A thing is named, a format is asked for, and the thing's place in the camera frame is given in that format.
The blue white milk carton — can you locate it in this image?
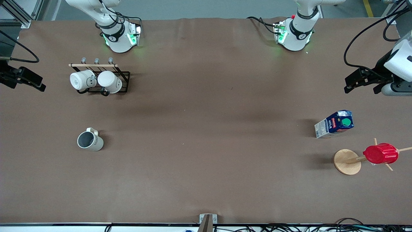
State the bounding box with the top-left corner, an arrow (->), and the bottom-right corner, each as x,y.
314,110 -> 355,139

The grey ribbed HOME mug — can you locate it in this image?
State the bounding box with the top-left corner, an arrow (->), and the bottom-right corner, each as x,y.
77,128 -> 104,152

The red plastic cup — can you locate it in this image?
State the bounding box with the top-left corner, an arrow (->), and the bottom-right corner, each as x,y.
363,143 -> 399,165

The white ceramic mug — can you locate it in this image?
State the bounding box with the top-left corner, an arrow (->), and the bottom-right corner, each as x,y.
98,71 -> 123,94
70,70 -> 97,92

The wooden mug tree stand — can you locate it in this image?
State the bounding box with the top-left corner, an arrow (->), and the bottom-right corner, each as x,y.
333,138 -> 412,176

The black curved cable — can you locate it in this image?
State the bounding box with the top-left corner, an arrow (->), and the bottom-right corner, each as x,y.
0,30 -> 40,63

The short black looped cable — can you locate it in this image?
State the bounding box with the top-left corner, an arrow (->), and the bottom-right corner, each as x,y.
383,11 -> 404,43

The long black arm cable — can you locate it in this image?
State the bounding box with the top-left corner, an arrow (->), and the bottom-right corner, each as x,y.
343,0 -> 412,69

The aluminium frame profile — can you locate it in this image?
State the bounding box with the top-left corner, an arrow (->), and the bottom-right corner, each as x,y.
0,0 -> 43,29

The black wire mug rack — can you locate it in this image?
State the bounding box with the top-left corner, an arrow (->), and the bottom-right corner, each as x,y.
68,57 -> 130,97

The black base cable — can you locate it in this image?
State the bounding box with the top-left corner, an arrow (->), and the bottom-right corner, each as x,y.
97,0 -> 143,31
247,16 -> 281,35

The black cable bundle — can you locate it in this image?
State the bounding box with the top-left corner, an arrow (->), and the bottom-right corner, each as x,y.
212,218 -> 412,232

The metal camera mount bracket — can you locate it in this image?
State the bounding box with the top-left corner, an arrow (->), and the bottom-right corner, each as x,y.
199,213 -> 218,232

